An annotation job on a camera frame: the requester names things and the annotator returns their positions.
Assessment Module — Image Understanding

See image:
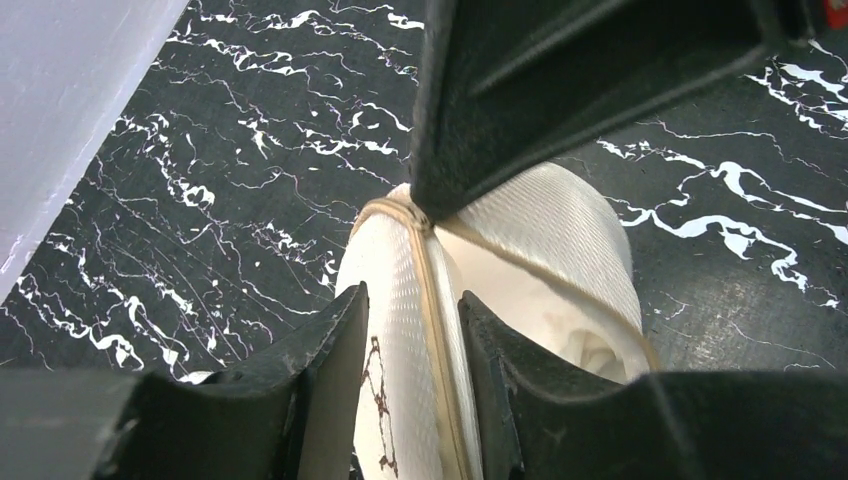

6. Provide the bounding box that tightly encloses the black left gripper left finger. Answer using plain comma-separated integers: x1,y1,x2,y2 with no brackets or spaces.
1,284,369,479

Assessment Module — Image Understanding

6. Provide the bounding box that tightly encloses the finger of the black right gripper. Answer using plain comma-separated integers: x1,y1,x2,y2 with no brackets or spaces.
411,0,822,220

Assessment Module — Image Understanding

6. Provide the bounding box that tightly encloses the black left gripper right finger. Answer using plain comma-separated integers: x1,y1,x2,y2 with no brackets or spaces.
458,292,847,479

